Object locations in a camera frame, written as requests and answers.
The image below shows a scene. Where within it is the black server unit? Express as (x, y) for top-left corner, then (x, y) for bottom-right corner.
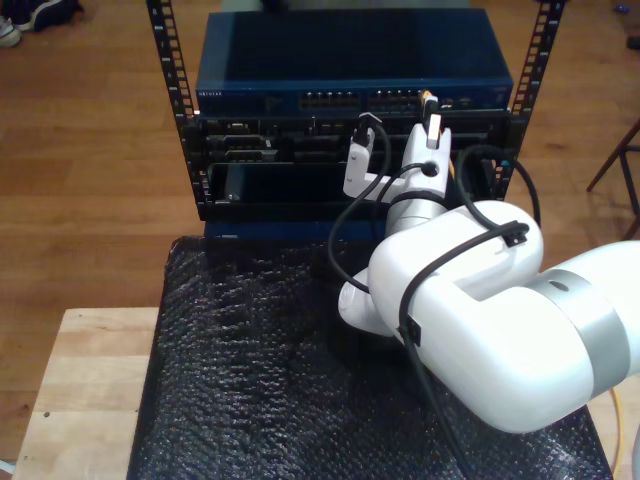
(197, 115), (511, 164)

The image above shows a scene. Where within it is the dark wooden chair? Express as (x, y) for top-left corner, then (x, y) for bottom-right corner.
(586, 117), (640, 241)

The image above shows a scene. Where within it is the black bubble wrap mat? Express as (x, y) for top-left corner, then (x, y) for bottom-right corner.
(125, 232), (614, 480)

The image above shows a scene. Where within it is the dark sneaker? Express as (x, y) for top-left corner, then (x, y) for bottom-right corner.
(12, 0), (85, 32)

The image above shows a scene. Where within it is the white sneaker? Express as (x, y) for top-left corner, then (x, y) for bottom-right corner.
(0, 14), (24, 50)

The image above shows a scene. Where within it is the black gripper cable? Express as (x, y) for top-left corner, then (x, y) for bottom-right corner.
(326, 159), (442, 296)

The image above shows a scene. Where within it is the blue network switch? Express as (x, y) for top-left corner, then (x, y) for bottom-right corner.
(194, 10), (515, 117)

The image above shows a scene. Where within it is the black camera cable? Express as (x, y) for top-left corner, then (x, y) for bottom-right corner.
(351, 112), (545, 480)

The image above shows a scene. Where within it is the black rack frame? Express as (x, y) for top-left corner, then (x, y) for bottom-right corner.
(145, 0), (569, 222)

